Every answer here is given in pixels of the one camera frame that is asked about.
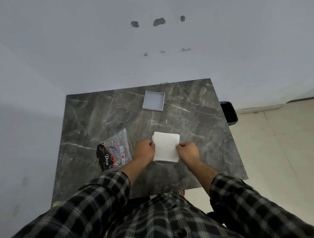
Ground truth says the black waste bin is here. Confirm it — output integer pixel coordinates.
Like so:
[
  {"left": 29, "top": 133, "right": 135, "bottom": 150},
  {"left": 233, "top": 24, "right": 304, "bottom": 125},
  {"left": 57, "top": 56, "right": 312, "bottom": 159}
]
[{"left": 219, "top": 102, "right": 238, "bottom": 126}]

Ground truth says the clear plastic napkin packet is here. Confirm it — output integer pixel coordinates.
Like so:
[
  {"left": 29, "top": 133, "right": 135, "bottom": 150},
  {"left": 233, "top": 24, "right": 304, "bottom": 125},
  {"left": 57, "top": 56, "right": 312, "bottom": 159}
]
[{"left": 96, "top": 128, "right": 133, "bottom": 172}]

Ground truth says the person's left hand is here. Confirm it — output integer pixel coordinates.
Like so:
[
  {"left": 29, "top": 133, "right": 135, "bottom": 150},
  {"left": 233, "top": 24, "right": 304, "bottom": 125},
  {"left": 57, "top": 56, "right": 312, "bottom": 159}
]
[{"left": 132, "top": 140, "right": 156, "bottom": 166}]

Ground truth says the person's left forearm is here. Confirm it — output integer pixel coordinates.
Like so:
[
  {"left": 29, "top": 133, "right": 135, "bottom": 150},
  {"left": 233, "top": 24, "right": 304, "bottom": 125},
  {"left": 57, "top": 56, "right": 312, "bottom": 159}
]
[{"left": 119, "top": 159, "right": 148, "bottom": 188}]

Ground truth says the dark plaid shirt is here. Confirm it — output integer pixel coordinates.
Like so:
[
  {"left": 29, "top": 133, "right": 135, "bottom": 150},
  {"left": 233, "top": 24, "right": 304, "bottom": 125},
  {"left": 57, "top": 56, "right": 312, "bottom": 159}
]
[{"left": 11, "top": 171, "right": 314, "bottom": 238}]

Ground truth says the person's right hand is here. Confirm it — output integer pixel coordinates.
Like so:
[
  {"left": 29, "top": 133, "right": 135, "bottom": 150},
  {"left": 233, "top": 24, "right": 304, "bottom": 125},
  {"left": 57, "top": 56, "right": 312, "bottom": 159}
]
[{"left": 176, "top": 141, "right": 200, "bottom": 168}]

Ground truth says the person's right forearm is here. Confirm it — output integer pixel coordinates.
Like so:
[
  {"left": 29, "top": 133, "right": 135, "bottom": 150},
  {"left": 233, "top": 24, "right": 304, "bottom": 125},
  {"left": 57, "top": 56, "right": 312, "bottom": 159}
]
[{"left": 185, "top": 161, "right": 220, "bottom": 196}]

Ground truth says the grey square tray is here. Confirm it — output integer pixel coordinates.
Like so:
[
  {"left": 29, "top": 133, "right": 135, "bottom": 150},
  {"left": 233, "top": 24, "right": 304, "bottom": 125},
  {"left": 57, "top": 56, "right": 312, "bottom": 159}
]
[{"left": 142, "top": 90, "right": 165, "bottom": 112}]

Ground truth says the grey marble table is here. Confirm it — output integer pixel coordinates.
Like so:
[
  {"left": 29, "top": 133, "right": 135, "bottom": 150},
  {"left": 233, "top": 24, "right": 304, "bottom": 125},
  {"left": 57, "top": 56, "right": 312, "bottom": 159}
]
[{"left": 51, "top": 78, "right": 249, "bottom": 208}]

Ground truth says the white paper napkin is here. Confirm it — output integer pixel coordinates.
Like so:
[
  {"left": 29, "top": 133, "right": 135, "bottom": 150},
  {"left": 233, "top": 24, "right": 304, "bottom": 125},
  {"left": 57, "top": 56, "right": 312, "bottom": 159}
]
[{"left": 152, "top": 132, "right": 180, "bottom": 163}]

